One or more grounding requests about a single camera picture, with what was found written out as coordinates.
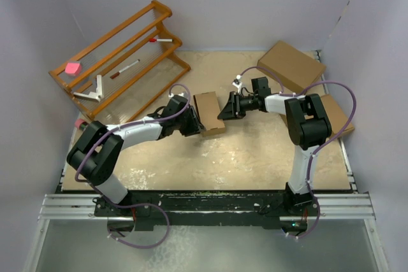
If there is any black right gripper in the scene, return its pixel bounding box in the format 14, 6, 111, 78
218, 92, 258, 121

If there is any red capped white marker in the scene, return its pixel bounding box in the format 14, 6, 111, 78
149, 38, 173, 43

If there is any aluminium frame rail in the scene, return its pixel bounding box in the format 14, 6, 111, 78
39, 194, 375, 220

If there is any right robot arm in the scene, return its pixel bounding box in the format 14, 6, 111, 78
217, 75, 332, 215

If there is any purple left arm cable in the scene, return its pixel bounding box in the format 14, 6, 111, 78
75, 83, 192, 249

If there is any pink capped green can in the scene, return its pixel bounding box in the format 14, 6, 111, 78
75, 118, 88, 131

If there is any white angled bracket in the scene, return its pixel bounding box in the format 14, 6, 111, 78
73, 75, 105, 103

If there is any brown capped white marker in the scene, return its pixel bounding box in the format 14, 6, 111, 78
110, 59, 140, 80

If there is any large folded cardboard box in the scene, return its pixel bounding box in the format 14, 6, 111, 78
258, 41, 326, 93

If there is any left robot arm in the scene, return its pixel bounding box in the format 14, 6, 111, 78
66, 95, 205, 216

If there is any small folded cardboard box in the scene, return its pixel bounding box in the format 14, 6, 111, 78
321, 94, 349, 138

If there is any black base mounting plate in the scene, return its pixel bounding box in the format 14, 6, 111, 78
92, 190, 319, 233

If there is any pink eraser block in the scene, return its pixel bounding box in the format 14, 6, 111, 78
64, 61, 82, 76

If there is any orange wooden rack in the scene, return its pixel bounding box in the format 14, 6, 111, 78
49, 0, 191, 123

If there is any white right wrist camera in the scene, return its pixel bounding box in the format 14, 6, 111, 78
232, 75, 243, 94

